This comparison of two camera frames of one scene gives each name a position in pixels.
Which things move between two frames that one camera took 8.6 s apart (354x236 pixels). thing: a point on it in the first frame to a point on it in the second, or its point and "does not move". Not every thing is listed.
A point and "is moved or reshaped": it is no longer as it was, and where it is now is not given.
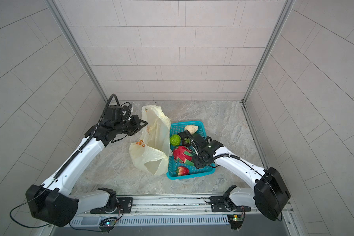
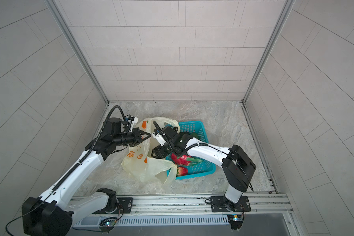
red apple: (182, 170) does not move
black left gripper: (137, 127) to (137, 138)
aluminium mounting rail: (273, 205) does not move
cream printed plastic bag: (152, 152) is moved or reshaped
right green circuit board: (236, 220) does not move
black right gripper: (197, 163) to (163, 152)
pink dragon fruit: (183, 154) does not move
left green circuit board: (107, 224) does not move
